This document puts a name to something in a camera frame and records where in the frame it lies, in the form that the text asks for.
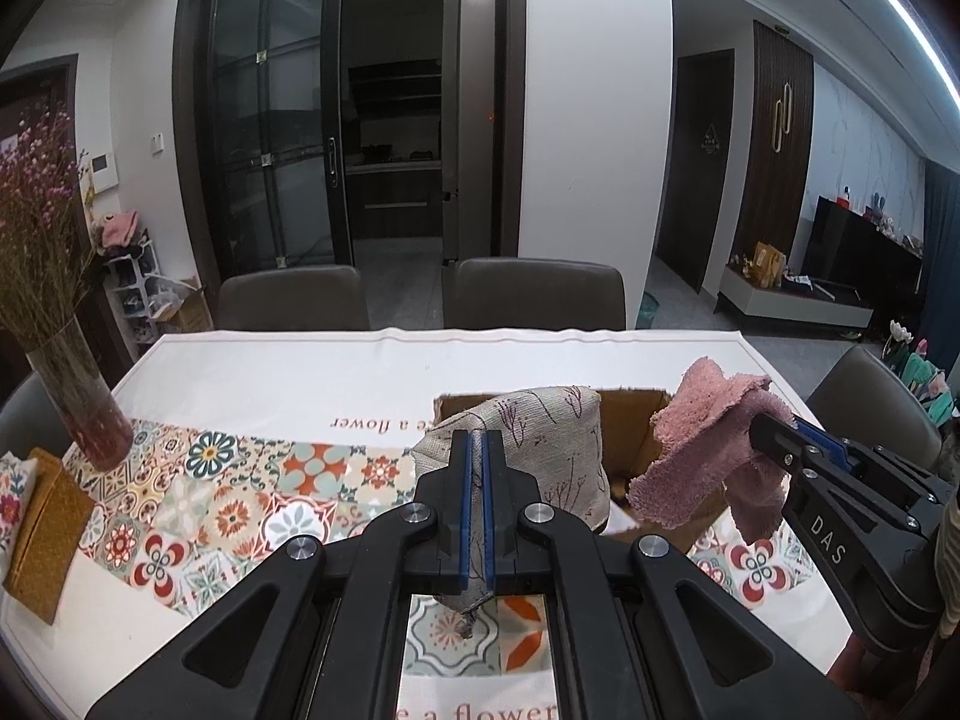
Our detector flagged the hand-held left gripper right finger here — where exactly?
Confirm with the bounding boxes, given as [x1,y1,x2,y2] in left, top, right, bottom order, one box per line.
[482,427,863,720]

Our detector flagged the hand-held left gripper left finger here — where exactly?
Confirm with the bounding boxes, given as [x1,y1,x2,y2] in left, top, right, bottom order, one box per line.
[86,427,481,720]

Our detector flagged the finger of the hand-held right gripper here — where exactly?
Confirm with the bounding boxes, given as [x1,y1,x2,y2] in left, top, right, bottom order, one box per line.
[795,421,953,512]
[750,411,927,533]

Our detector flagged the mauve pink cloth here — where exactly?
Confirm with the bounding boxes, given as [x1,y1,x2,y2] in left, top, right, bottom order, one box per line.
[626,358,794,545]

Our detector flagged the beige branch-print pouch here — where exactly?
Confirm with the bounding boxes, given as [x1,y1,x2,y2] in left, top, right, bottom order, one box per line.
[411,384,612,640]

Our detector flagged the brown cardboard box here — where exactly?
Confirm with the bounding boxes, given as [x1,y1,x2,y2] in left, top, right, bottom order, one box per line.
[435,388,740,556]

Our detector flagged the grey dining chair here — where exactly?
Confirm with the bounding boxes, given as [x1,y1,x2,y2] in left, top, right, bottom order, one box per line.
[0,373,72,466]
[216,265,370,331]
[806,345,946,451]
[442,257,627,329]

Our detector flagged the pile of colourful toys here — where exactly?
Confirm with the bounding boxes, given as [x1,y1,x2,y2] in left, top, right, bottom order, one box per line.
[889,319,959,421]

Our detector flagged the white television cabinet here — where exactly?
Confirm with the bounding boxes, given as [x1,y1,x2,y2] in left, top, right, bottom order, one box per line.
[716,266,875,331]

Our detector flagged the yellow gift boxes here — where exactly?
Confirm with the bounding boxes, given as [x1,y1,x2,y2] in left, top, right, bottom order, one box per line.
[750,241,788,287]

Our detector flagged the black television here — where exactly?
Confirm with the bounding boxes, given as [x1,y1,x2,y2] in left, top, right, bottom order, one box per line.
[806,195,923,301]

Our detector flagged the dark blue curtain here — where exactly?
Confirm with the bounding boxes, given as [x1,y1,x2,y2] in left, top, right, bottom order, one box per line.
[919,161,960,361]

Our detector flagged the dark interior door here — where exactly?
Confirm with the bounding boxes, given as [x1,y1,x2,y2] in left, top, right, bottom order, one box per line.
[654,49,736,293]

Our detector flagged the small floor cardboard box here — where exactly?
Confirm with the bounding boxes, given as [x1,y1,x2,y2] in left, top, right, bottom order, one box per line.
[160,276,212,332]

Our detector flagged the glass vase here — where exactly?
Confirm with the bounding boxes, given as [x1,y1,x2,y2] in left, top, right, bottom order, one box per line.
[25,315,136,470]

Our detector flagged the grey refrigerator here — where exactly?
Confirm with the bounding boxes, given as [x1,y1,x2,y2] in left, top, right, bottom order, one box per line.
[440,0,496,265]

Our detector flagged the white shoe rack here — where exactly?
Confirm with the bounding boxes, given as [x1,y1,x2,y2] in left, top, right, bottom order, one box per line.
[101,240,162,342]

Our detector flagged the woven tissue box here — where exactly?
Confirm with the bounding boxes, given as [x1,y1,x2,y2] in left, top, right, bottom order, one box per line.
[4,446,97,625]

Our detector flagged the sliding glass door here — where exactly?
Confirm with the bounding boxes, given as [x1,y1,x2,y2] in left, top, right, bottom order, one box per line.
[202,0,346,271]

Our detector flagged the pink plush hat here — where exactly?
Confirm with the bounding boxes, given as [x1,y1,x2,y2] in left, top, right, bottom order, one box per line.
[94,211,141,248]

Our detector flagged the glass vase dried flowers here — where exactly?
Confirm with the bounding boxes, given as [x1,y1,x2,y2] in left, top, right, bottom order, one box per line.
[0,52,106,391]

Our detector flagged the slatted door with gold handle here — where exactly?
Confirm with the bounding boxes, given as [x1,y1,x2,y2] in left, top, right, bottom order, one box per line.
[739,21,815,267]

